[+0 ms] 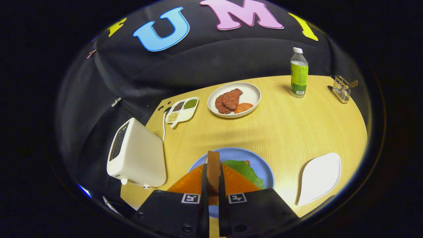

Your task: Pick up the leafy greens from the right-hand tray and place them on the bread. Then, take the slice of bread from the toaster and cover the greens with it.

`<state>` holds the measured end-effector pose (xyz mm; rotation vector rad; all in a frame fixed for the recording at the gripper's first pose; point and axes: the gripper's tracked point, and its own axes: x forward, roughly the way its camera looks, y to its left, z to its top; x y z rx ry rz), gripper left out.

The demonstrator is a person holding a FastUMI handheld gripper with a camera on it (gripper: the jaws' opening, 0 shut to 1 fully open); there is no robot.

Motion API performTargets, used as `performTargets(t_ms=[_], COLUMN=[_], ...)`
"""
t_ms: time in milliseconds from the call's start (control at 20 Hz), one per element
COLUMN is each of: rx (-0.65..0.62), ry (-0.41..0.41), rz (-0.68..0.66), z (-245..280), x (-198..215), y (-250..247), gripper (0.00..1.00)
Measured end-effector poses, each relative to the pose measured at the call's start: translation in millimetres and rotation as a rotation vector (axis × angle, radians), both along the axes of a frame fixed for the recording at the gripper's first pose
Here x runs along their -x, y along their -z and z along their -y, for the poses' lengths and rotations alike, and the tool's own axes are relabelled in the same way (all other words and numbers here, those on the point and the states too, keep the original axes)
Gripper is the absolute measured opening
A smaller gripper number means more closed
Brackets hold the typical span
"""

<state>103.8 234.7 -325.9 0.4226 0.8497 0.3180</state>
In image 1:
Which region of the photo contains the white leaf-shaped plate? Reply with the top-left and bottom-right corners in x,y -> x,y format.
296,152 -> 342,206

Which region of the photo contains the white divided bean dish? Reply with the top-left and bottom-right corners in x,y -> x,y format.
165,97 -> 199,128

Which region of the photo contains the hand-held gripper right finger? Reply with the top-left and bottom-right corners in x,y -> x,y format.
218,164 -> 299,238

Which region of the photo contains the red tomato slice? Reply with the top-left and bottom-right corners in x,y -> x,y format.
234,103 -> 254,114

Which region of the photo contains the white round plate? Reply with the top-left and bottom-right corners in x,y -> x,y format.
207,82 -> 261,119

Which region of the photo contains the green lettuce leaf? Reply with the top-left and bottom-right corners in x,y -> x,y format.
223,160 -> 266,189

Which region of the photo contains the blue round plate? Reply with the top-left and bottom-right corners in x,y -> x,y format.
188,147 -> 275,218

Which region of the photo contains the white toaster cable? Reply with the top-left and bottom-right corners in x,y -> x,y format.
161,111 -> 169,142

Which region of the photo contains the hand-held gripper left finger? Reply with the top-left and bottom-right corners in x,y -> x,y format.
131,164 -> 210,238

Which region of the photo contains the black backdrop cloth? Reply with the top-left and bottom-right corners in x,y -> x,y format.
56,0 -> 364,199

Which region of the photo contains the white toaster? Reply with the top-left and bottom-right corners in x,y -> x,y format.
106,118 -> 167,189

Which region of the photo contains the metal wire holder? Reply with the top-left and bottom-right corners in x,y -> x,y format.
328,75 -> 359,104

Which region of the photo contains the toasted bread slice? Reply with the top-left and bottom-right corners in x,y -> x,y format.
207,151 -> 221,205

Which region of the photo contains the green label water bottle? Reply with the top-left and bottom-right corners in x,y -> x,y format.
290,47 -> 309,99

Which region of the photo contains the brown meat patty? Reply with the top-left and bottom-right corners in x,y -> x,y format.
215,94 -> 232,114
222,88 -> 243,110

